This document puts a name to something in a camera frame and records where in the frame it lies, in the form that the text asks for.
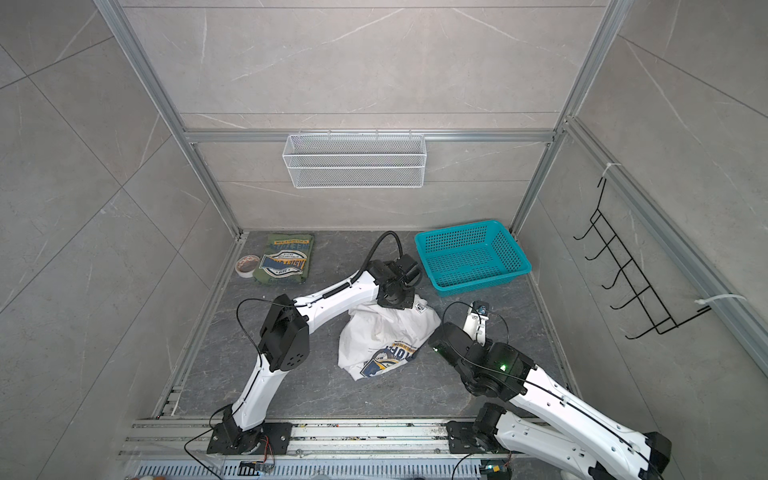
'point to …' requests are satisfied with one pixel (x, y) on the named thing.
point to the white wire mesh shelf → (354, 161)
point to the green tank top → (287, 259)
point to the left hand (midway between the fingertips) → (408, 298)
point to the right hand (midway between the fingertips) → (456, 334)
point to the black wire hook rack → (648, 299)
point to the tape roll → (245, 265)
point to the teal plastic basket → (471, 258)
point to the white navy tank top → (376, 338)
